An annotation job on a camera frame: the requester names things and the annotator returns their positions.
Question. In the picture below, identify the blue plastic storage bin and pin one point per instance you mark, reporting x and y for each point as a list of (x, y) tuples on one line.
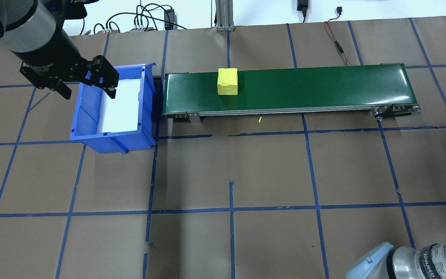
[(110, 141)]

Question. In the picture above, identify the white foam pad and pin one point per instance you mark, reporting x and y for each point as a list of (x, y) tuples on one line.
[(120, 108)]

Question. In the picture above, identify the yellow foam block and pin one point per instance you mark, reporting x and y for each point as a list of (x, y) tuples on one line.
[(227, 83)]

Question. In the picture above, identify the black hanging power adapter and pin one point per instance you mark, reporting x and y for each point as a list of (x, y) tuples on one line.
[(302, 4)]

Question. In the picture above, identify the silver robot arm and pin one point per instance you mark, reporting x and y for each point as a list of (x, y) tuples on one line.
[(409, 263), (25, 23)]

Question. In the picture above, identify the black power brick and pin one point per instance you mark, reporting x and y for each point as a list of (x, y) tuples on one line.
[(168, 17)]

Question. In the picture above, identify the green conveyor belt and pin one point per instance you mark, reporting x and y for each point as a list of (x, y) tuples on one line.
[(304, 89)]

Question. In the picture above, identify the aluminium frame post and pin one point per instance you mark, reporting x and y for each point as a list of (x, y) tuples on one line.
[(225, 13)]

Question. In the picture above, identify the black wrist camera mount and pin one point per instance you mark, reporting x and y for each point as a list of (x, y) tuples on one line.
[(72, 7)]

